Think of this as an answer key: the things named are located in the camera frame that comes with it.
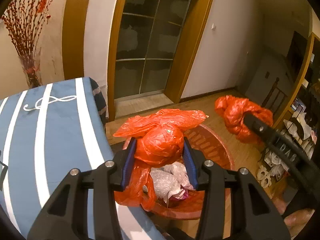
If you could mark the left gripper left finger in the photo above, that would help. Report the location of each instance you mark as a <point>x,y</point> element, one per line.
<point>64,216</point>

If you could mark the clear bubble wrap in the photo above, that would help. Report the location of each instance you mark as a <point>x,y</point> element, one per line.
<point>170,177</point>

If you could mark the orange plastic bag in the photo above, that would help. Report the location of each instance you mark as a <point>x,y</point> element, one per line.
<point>233,110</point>
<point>160,142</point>

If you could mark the pink plastic bag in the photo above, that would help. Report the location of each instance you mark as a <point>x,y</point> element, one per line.
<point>178,195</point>

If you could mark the orange trash bag liner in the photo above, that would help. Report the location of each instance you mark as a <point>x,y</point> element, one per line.
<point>200,138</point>

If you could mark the orange plastic trash basket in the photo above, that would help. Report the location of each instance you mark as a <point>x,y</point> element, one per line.
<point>173,180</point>

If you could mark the cluttered storage shelf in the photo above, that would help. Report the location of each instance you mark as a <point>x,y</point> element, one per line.
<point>298,117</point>

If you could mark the blue white striped tablecloth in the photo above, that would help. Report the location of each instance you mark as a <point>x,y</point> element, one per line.
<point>46,132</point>

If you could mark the wooden chair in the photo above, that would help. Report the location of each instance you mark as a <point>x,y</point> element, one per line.
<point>275,98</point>

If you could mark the glass vase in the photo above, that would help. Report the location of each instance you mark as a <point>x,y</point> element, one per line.
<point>31,68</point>

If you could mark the glass sliding door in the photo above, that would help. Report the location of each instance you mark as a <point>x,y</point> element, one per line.
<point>148,37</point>

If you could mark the red berry branches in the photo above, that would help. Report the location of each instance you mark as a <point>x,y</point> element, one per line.
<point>24,20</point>

